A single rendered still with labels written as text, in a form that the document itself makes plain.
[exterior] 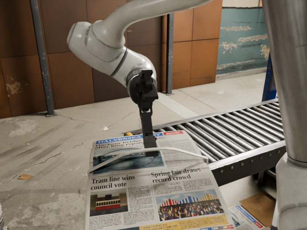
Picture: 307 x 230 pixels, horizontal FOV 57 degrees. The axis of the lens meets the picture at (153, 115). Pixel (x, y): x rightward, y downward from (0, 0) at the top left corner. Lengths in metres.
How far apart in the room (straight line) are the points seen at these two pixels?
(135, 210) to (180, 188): 0.11
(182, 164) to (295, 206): 0.25
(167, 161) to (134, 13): 0.39
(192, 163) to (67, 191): 2.01
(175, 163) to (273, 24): 0.37
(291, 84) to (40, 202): 2.28
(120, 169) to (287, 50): 0.43
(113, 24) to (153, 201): 0.47
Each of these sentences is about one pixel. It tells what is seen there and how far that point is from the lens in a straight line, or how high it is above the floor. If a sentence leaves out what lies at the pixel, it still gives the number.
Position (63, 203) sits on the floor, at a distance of 2.51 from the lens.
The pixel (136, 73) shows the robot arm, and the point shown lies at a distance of 0.81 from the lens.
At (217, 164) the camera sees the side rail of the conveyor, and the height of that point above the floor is 0.80.
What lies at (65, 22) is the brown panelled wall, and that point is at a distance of 4.12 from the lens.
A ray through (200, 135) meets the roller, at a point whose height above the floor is 0.79.
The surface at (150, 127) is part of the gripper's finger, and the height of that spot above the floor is 1.25.
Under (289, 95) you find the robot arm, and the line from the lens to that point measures 0.55.
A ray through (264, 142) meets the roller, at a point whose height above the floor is 0.79.
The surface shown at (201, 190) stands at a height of 1.18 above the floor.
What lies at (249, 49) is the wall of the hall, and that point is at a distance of 6.00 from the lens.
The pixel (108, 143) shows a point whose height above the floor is 1.17.
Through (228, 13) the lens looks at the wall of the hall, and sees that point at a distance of 5.49.
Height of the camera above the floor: 1.57
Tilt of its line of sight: 24 degrees down
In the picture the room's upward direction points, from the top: straight up
